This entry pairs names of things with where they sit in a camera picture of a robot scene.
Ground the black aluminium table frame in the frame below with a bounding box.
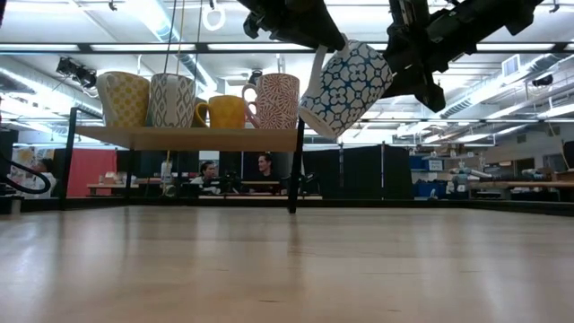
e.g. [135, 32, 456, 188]
[0, 196, 574, 217]

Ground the black ceiling-mounted device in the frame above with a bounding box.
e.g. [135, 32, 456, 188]
[56, 57, 98, 89]

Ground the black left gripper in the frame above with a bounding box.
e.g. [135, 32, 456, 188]
[237, 0, 347, 52]

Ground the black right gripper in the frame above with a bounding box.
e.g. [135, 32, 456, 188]
[380, 0, 449, 113]

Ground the red room divider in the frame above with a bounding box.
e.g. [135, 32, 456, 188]
[66, 148, 118, 198]

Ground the wooden shelf with black frame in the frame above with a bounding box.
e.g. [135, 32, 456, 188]
[57, 106, 307, 215]

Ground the blue storage bin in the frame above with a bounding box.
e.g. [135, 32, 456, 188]
[410, 154, 445, 171]
[412, 179, 449, 198]

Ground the thick black cable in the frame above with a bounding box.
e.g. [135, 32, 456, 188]
[0, 152, 53, 196]

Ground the person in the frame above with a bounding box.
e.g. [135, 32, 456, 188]
[190, 160, 221, 195]
[26, 157, 57, 198]
[253, 152, 282, 195]

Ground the wooden background table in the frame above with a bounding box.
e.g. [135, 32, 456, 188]
[468, 179, 574, 189]

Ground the red patterned white mug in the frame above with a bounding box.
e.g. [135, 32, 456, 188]
[241, 73, 300, 131]

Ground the grey patterned white mug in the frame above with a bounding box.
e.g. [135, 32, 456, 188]
[147, 73, 197, 129]

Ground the black room divider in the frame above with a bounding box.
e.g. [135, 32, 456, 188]
[304, 144, 413, 201]

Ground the black overhead frame beam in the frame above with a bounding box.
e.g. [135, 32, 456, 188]
[0, 42, 574, 56]

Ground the blue patterned white mug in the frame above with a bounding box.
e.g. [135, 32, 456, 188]
[298, 33, 395, 140]

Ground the yellow patterned white mug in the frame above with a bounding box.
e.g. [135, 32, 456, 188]
[95, 70, 152, 128]

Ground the white hanging ring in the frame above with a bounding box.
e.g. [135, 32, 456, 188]
[201, 0, 227, 32]

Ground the plain yellow mug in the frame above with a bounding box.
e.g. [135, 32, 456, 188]
[195, 94, 248, 130]

